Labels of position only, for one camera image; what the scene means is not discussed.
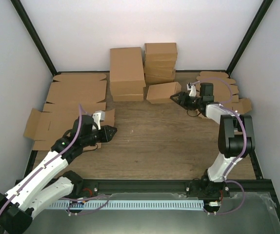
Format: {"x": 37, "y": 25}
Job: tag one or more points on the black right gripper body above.
{"x": 190, "y": 104}

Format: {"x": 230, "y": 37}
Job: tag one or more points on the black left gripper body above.
{"x": 102, "y": 139}

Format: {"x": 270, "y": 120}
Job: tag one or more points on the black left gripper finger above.
{"x": 109, "y": 137}
{"x": 111, "y": 129}

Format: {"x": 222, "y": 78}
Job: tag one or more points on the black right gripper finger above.
{"x": 177, "y": 96}
{"x": 180, "y": 102}

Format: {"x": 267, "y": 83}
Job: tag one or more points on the small brown cardboard box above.
{"x": 161, "y": 93}

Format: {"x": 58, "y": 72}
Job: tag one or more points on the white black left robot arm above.
{"x": 21, "y": 204}

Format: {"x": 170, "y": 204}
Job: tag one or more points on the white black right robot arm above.
{"x": 235, "y": 140}

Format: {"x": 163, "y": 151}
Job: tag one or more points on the small folded box bottom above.
{"x": 153, "y": 81}

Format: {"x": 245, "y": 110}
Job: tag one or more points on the large folded cardboard box bottom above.
{"x": 128, "y": 98}

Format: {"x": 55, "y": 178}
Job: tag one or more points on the large folded cardboard box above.
{"x": 126, "y": 71}
{"x": 128, "y": 98}

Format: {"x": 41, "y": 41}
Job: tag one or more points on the small folded box stack top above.
{"x": 161, "y": 51}

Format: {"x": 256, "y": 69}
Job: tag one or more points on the large folded cardboard box top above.
{"x": 126, "y": 71}

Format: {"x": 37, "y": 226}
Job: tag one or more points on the stack of small flat blanks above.
{"x": 225, "y": 91}

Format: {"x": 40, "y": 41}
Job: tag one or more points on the large flat cardboard blank rear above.
{"x": 77, "y": 88}

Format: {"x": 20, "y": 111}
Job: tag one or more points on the large flat cardboard blank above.
{"x": 48, "y": 125}
{"x": 77, "y": 88}

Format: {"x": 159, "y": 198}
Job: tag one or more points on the large flat cardboard blank front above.
{"x": 48, "y": 125}

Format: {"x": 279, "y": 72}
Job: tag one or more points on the clear acrylic cover plate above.
{"x": 251, "y": 213}

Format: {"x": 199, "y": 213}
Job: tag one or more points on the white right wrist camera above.
{"x": 191, "y": 88}

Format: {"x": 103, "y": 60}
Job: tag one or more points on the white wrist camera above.
{"x": 191, "y": 88}
{"x": 98, "y": 117}

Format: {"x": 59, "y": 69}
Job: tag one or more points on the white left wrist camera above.
{"x": 98, "y": 117}

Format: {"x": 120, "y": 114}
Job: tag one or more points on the light blue slotted cable duct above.
{"x": 189, "y": 205}

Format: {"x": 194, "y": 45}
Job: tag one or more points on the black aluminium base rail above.
{"x": 191, "y": 188}

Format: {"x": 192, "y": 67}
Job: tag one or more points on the black frame post right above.
{"x": 261, "y": 12}

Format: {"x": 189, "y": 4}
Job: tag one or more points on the black frame post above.
{"x": 261, "y": 12}
{"x": 18, "y": 6}

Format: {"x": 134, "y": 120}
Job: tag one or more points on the black frame post left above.
{"x": 18, "y": 6}

